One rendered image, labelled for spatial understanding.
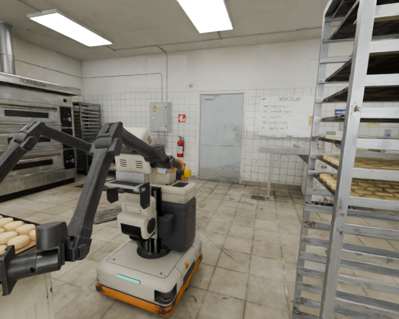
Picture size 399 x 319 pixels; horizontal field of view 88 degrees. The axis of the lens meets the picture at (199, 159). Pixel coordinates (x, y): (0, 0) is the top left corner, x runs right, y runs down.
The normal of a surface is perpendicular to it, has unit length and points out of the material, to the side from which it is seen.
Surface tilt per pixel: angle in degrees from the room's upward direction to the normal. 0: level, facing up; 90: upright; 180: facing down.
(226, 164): 90
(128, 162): 98
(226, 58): 90
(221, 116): 90
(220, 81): 90
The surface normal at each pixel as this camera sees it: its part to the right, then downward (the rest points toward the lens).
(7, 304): 0.94, 0.07
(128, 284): -0.34, 0.14
